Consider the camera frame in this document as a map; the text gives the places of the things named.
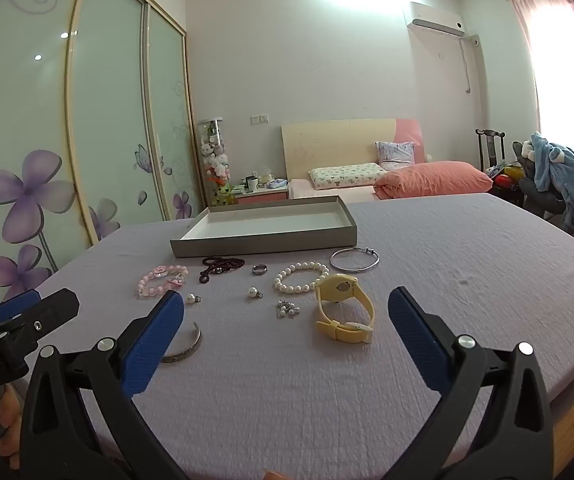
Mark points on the white wall switch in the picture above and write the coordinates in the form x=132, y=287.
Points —
x=260, y=119

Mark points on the thin silver bangle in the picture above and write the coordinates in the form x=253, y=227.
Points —
x=368, y=250

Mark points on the colourful toy pile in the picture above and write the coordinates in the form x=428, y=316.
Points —
x=504, y=177

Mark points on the green plush toy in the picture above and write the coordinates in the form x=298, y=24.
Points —
x=224, y=193

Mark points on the grey cardboard tray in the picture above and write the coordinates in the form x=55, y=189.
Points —
x=267, y=247

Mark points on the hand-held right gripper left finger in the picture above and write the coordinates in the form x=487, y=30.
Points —
x=152, y=340

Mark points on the purple print pillow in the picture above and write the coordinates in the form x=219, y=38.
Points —
x=394, y=154

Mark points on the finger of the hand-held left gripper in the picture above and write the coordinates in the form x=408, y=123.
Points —
x=52, y=310

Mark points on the pink bed sheet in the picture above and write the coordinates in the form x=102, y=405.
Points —
x=302, y=189

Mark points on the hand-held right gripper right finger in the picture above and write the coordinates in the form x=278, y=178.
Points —
x=417, y=330

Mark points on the pearl drop earring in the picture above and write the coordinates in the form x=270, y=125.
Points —
x=193, y=298
x=253, y=292

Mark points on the white air conditioner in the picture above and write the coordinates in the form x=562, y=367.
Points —
x=432, y=15

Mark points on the pink nightstand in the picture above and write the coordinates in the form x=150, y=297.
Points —
x=267, y=195

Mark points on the pink curtain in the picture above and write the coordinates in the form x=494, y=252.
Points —
x=527, y=35

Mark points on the floral sliding door wardrobe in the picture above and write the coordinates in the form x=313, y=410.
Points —
x=107, y=110

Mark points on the cream and pink headboard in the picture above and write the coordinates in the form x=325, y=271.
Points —
x=337, y=145

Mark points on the clear plush toy tube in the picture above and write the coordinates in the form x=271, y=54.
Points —
x=214, y=160

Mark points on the pearl cluster earrings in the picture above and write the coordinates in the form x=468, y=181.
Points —
x=283, y=305

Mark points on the flat floral pillow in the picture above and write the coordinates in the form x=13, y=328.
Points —
x=342, y=175

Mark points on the dark wooden chair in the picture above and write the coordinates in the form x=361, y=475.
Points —
x=482, y=152

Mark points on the purple tablecloth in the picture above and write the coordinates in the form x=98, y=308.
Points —
x=317, y=400

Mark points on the coral pink duvet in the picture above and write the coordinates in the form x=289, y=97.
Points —
x=432, y=177

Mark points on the white mug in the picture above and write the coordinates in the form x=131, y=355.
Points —
x=252, y=184

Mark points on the person's left hand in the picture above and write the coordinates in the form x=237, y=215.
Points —
x=11, y=425

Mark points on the yellow wristwatch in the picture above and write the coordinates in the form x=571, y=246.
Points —
x=339, y=285

